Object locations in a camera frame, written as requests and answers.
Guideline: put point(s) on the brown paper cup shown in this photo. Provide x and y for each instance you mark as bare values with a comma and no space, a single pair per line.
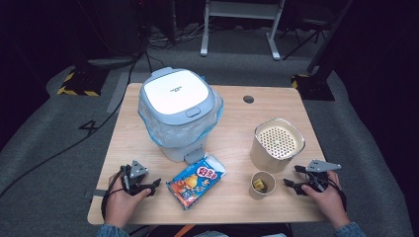
255,195

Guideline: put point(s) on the blue snack packet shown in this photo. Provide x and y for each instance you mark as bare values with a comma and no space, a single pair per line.
194,181

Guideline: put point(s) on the clear blue-edged bin liner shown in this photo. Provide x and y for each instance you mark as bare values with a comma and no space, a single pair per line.
184,135

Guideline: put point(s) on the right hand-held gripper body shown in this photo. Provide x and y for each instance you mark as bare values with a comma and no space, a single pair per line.
318,166

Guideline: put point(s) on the white pedal trash bin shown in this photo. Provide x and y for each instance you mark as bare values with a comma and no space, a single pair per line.
178,92

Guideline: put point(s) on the beige canister with perforated strainer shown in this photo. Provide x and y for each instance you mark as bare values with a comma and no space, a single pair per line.
263,158

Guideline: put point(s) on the grey tape piece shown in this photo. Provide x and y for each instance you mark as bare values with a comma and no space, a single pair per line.
99,193

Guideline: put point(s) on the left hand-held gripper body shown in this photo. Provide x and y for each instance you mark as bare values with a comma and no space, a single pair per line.
136,171

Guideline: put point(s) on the person's right hand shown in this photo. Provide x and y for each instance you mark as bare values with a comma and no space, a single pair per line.
329,204

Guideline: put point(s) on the white metal desk frame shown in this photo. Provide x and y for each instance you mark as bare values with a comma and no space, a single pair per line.
242,10

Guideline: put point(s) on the black tripod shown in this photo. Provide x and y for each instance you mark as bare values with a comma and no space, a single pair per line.
309,34

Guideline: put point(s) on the person's left hand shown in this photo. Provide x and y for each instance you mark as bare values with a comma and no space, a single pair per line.
120,207

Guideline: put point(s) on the black stand base hazard tape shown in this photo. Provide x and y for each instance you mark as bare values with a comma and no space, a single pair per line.
85,82
314,87

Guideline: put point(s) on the black slanted stand pole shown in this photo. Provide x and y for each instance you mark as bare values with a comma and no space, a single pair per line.
329,36

